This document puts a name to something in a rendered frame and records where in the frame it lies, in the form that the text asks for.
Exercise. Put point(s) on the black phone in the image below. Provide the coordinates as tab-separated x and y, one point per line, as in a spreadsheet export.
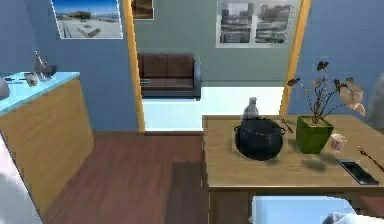
358	171

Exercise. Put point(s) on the grey rounded object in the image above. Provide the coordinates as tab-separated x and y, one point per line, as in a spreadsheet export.
3	88

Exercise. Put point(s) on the plant in green pot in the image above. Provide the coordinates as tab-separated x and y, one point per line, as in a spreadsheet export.
315	133

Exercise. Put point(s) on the grey city framed picture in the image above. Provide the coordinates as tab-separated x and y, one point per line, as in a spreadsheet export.
255	23

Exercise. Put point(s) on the small beige cup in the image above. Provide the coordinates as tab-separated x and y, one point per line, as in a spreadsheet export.
31	79

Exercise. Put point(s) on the grey glass bottle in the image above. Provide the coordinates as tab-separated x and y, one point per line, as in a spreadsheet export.
251	110

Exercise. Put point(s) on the brown leather sofa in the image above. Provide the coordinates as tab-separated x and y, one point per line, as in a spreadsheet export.
168	75

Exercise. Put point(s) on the brown framed picture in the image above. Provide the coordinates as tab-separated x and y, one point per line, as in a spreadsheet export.
142	8

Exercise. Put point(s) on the blue sky framed picture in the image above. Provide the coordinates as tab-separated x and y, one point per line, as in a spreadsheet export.
87	18

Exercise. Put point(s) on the brown stick utensil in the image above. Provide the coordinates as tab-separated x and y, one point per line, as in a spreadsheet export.
371	158

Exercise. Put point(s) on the black pen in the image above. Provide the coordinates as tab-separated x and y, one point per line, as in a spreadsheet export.
13	79

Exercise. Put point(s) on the wooden cabinet with blue top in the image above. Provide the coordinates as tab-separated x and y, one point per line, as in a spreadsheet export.
46	123

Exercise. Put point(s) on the wooden table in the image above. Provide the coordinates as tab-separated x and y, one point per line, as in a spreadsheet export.
286	160

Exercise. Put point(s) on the small pale crumpled object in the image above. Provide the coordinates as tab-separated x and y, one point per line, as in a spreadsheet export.
337	142

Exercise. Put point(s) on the black cooking pot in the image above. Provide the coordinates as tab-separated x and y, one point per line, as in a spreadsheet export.
259	140

